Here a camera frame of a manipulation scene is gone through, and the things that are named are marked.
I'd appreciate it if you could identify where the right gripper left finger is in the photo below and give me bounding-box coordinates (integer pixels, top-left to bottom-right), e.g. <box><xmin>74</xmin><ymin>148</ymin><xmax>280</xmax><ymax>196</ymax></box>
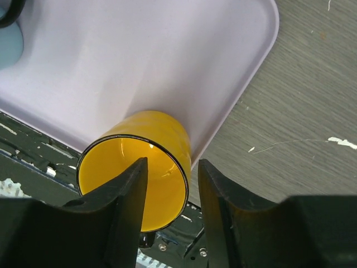
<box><xmin>62</xmin><ymin>156</ymin><xmax>148</xmax><ymax>268</ymax></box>

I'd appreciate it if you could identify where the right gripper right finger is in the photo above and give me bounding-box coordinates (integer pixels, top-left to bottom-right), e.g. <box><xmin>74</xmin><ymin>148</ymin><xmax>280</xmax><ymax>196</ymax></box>
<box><xmin>198</xmin><ymin>159</ymin><xmax>275</xmax><ymax>267</ymax></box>

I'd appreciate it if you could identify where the yellow glass mug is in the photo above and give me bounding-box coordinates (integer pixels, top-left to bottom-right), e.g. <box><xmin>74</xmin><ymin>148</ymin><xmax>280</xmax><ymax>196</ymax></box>
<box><xmin>76</xmin><ymin>111</ymin><xmax>191</xmax><ymax>248</ymax></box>

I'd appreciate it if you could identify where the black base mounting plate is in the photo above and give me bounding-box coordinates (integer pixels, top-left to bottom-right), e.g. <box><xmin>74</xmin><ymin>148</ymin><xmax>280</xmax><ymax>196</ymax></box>
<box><xmin>1</xmin><ymin>113</ymin><xmax>208</xmax><ymax>267</ymax></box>

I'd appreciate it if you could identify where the lilac plastic tray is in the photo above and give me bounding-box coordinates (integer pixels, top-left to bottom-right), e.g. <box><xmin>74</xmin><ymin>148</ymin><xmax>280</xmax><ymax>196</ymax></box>
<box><xmin>1</xmin><ymin>1</ymin><xmax>279</xmax><ymax>163</ymax></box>

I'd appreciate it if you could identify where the white mug blue handle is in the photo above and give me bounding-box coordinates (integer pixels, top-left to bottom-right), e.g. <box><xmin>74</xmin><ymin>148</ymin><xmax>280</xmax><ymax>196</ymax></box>
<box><xmin>1</xmin><ymin>1</ymin><xmax>26</xmax><ymax>70</ymax></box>

